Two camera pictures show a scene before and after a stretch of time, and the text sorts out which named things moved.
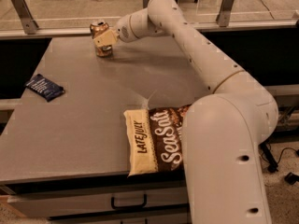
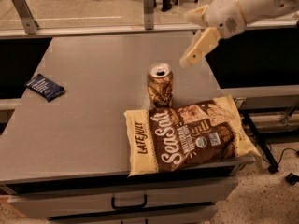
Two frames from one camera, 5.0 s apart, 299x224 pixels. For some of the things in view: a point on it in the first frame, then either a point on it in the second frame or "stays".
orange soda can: (97, 29) → (160, 86)
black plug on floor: (291, 178) stays
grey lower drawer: (167, 216) stays
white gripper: (123, 32) → (224, 13)
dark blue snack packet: (45, 87) stays
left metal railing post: (30, 25) stays
